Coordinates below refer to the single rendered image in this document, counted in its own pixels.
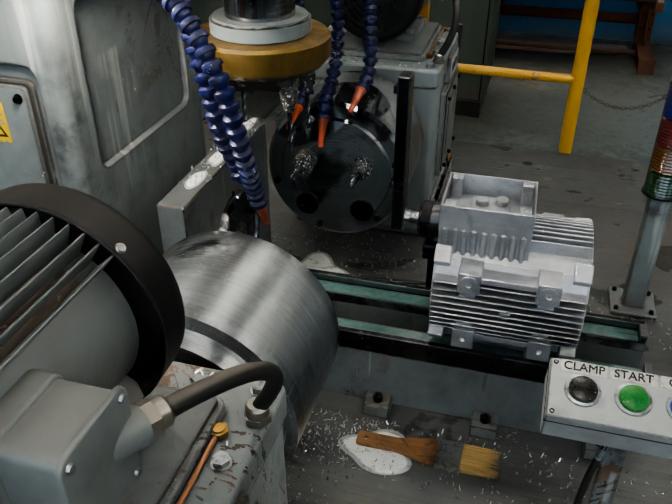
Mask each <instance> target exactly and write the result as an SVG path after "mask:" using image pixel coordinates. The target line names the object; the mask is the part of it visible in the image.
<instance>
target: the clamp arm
mask: <svg viewBox="0 0 672 504"><path fill-rule="evenodd" d="M414 75H415V73H414V72H413V71H401V73H400V75H399V76H398V82H396V83H395V85H394V91H393V93H394V94H397V106H396V127H395V148H394V169H393V176H392V178H391V180H390V182H389V188H393V190H392V211H391V229H396V230H402V229H403V227H404V224H405V223H409V221H405V222H404V218H405V220H409V216H405V212H406V214H410V211H407V210H409V209H407V192H408V175H409V158H410V141H411V125H412V108H413V91H414Z"/></svg>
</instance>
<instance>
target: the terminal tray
mask: <svg viewBox="0 0 672 504"><path fill-rule="evenodd" d="M455 175H461V177H460V178H458V177H455ZM527 183H531V184H532V186H527V185H526V184H527ZM538 184H539V182H534V181H525V180H517V179H508V178H500V177H491V176H482V175H474V174H465V173H457V172H451V173H450V176H449V179H448V183H447V186H446V189H445V192H444V195H443V198H442V202H441V205H440V215H439V227H438V231H439V233H438V244H444V245H451V246H453V253H452V254H455V253H456V251H458V252H460V254H461V255H462V256H463V255H465V253H469V255H470V256H471V257H473V256H475V254H479V257H480V258H484V256H485V255H486V256H488V257H489V259H490V260H492V259H494V257H498V260H499V261H502V260H503V259H504V258H508V261H509V262H513V260H514V259H515V260H517V261H518V263H519V264H522V263H523V261H528V257H529V251H530V245H531V242H532V237H533V231H534V225H535V219H536V209H537V197H538ZM448 200H453V201H454V203H449V202H448ZM524 209H528V210H530V212H529V213H526V212H524V211H523V210H524Z"/></svg>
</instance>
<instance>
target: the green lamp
mask: <svg viewBox="0 0 672 504"><path fill-rule="evenodd" d="M643 189H644V191H645V193H647V194H648V195H650V196H652V197H655V198H658V199H664V200H672V176H667V175H663V174H659V173H657V172H655V171H653V170H652V169H651V168H650V167H649V168H648V171H647V175H646V179H645V183H644V188H643Z"/></svg>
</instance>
